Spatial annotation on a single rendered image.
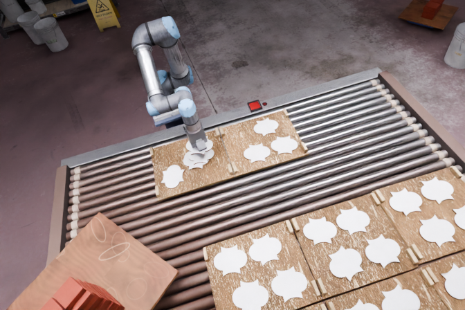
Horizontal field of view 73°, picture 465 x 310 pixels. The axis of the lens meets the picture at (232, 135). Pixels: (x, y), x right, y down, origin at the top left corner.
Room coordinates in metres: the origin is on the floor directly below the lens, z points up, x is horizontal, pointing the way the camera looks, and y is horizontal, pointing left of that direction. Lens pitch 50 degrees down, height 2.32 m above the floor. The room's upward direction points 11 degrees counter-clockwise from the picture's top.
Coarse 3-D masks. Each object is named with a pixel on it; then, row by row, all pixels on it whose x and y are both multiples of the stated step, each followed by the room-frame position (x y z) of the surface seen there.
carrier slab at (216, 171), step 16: (176, 144) 1.17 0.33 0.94; (160, 160) 1.08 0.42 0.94; (176, 160) 1.06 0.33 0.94; (224, 160) 1.00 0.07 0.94; (160, 176) 0.97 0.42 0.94; (192, 176) 0.93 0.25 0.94; (208, 176) 0.91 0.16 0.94; (224, 176) 0.89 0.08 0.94; (160, 192) 0.87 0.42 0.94; (176, 192) 0.85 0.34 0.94
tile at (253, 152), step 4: (260, 144) 1.05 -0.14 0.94; (248, 148) 1.04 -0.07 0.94; (252, 148) 1.03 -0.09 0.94; (256, 148) 1.03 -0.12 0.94; (260, 148) 1.02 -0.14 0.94; (264, 148) 1.02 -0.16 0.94; (244, 152) 1.01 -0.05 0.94; (248, 152) 1.01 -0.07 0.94; (252, 152) 1.00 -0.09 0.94; (256, 152) 1.00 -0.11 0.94; (260, 152) 0.99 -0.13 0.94; (264, 152) 0.99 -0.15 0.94; (268, 152) 0.98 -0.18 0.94; (244, 156) 0.99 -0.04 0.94; (248, 156) 0.98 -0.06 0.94; (252, 156) 0.98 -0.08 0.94; (256, 156) 0.97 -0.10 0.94; (260, 156) 0.97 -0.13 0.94; (264, 156) 0.96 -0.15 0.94; (252, 160) 0.96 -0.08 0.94; (256, 160) 0.95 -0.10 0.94; (260, 160) 0.95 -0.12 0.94; (264, 160) 0.94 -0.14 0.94
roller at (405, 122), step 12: (408, 120) 1.03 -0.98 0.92; (372, 132) 1.01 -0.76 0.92; (384, 132) 1.00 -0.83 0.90; (324, 144) 0.99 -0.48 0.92; (336, 144) 0.97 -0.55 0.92; (348, 144) 0.98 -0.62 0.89; (228, 180) 0.88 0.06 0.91; (192, 192) 0.86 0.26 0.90; (132, 204) 0.84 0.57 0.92; (144, 204) 0.83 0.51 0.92; (108, 216) 0.80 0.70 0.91; (72, 228) 0.77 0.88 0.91
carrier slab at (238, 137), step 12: (252, 120) 1.24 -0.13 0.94; (276, 120) 1.20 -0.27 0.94; (288, 120) 1.19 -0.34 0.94; (228, 132) 1.18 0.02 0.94; (240, 132) 1.17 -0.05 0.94; (252, 132) 1.15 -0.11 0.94; (276, 132) 1.12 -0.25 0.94; (288, 132) 1.10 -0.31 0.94; (228, 144) 1.10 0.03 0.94; (240, 144) 1.08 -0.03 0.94; (252, 144) 1.07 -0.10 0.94; (264, 144) 1.05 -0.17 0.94; (228, 156) 1.01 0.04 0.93; (240, 156) 1.00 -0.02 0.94; (276, 156) 0.95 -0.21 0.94; (288, 156) 0.94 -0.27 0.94; (300, 156) 0.93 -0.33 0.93; (240, 168) 0.92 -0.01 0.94; (252, 168) 0.91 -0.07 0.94; (264, 168) 0.90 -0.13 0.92
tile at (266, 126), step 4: (264, 120) 1.21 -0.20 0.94; (268, 120) 1.21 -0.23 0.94; (272, 120) 1.20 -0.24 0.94; (260, 124) 1.19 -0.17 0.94; (264, 124) 1.19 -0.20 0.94; (268, 124) 1.18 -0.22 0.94; (272, 124) 1.18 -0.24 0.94; (276, 124) 1.17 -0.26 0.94; (256, 128) 1.17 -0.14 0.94; (260, 128) 1.16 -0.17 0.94; (264, 128) 1.16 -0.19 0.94; (268, 128) 1.15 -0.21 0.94; (272, 128) 1.15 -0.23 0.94; (276, 128) 1.14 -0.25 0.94; (256, 132) 1.14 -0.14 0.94; (260, 132) 1.13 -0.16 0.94; (264, 132) 1.13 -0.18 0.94; (268, 132) 1.12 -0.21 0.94; (272, 132) 1.12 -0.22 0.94
